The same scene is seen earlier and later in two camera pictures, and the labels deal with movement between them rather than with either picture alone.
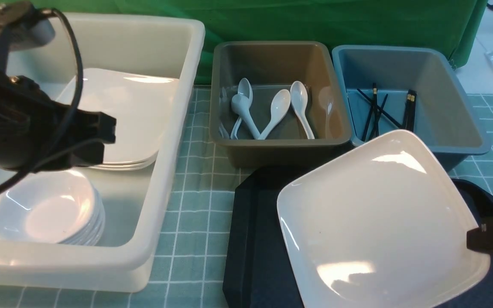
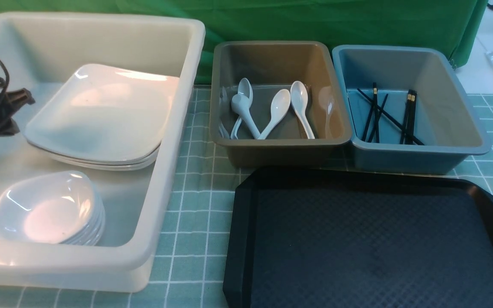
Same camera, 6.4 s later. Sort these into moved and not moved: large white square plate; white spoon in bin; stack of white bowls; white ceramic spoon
Moved: large white square plate
Not moved: white ceramic spoon; stack of white bowls; white spoon in bin
